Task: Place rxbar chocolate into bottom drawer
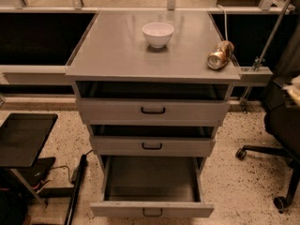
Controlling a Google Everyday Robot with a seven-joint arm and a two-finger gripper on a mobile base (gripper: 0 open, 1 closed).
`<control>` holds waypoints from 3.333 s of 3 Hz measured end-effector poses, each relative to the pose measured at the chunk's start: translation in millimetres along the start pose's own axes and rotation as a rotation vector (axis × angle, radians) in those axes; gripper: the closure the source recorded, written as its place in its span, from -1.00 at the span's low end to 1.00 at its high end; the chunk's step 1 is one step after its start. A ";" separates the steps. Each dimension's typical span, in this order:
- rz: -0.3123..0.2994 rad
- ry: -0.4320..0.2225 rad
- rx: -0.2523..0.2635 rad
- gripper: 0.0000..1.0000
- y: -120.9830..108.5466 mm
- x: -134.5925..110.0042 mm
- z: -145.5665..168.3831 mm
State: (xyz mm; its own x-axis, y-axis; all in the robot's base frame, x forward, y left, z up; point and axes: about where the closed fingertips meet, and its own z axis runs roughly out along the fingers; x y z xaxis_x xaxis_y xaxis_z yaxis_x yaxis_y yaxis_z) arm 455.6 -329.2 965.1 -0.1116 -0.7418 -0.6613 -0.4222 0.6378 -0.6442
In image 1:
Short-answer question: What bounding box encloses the gold can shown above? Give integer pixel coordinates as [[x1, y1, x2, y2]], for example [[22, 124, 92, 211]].
[[207, 40, 234, 70]]

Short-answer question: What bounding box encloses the top grey drawer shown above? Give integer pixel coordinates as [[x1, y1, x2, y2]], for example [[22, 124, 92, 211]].
[[75, 81, 229, 127]]

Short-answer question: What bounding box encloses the grey drawer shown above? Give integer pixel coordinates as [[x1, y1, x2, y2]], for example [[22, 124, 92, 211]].
[[91, 156, 214, 218], [90, 125, 215, 157], [75, 81, 229, 127]]

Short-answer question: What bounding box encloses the grey drawer cabinet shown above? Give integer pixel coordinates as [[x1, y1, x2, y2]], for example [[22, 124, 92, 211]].
[[65, 9, 243, 173]]

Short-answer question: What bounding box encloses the bottom grey drawer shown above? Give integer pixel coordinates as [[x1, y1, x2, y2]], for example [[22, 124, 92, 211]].
[[91, 156, 214, 218]]

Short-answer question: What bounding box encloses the middle grey drawer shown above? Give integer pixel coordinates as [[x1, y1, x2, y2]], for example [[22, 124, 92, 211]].
[[90, 125, 215, 157]]

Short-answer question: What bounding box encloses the black office chair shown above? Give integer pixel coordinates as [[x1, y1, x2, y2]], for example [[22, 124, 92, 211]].
[[235, 23, 300, 213]]

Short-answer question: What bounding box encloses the white ceramic bowl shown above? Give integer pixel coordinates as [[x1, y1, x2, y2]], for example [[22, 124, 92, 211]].
[[142, 22, 174, 48]]

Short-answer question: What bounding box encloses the black pole on floor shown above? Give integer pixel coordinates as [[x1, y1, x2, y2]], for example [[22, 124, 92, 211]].
[[64, 155, 86, 225]]

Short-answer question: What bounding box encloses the black side table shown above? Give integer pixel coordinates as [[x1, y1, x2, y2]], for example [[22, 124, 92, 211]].
[[0, 113, 58, 207]]

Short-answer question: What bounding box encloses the white cable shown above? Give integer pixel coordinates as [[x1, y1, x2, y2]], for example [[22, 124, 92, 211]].
[[216, 4, 233, 45]]

